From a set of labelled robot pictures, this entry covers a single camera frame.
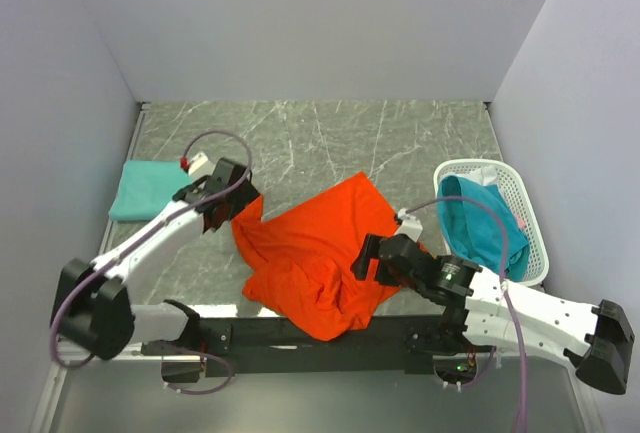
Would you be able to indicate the aluminium frame rail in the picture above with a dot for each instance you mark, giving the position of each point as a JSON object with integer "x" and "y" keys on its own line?
{"x": 72, "y": 353}

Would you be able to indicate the pink garment in basket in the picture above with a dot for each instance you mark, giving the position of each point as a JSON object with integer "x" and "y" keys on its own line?
{"x": 522, "y": 224}

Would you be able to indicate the orange t-shirt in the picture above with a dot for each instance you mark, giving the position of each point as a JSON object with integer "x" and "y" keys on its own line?
{"x": 301, "y": 259}

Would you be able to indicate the white plastic laundry basket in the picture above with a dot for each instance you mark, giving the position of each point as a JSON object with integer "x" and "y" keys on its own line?
{"x": 513, "y": 191}

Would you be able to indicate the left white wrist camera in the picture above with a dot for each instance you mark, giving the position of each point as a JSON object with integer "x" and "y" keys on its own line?
{"x": 197, "y": 166}

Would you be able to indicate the white garment in basket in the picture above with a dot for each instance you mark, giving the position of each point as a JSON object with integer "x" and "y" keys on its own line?
{"x": 486, "y": 175}

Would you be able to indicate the teal t-shirt in basket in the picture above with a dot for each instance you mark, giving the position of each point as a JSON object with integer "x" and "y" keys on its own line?
{"x": 480, "y": 234}

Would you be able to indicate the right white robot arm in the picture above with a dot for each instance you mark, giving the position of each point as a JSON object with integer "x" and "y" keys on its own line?
{"x": 480, "y": 310}

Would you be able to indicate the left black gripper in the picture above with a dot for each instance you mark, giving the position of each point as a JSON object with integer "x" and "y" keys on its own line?
{"x": 244, "y": 197}

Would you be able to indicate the folded mint green t-shirt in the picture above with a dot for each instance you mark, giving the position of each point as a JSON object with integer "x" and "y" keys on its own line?
{"x": 145, "y": 188}

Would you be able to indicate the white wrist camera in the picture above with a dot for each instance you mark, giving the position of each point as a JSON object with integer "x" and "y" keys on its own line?
{"x": 197, "y": 166}
{"x": 408, "y": 225}

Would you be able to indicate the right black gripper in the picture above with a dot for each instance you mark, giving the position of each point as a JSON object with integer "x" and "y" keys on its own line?
{"x": 370, "y": 251}

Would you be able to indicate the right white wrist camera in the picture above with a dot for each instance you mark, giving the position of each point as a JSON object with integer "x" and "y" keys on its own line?
{"x": 408, "y": 225}

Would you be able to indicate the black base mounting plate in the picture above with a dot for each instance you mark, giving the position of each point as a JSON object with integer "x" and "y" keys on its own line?
{"x": 276, "y": 345}

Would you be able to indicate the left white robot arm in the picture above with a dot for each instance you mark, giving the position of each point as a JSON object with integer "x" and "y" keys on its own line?
{"x": 94, "y": 302}

